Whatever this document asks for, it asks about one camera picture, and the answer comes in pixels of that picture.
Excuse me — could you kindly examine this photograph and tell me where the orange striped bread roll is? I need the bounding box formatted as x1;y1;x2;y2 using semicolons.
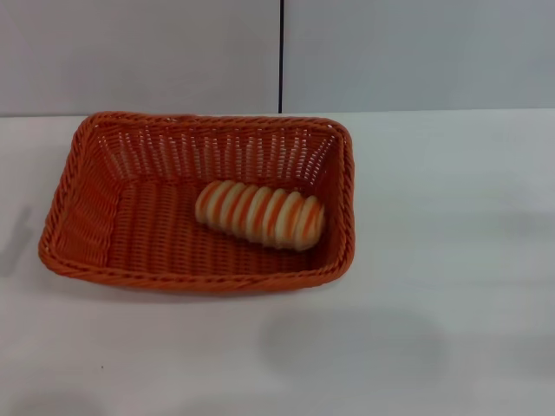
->
194;179;326;251

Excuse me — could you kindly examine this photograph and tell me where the orange woven plastic basket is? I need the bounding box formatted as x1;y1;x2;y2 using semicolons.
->
37;111;357;296

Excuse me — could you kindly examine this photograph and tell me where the black vertical wall seam strip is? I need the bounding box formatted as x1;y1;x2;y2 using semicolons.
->
277;0;286;114

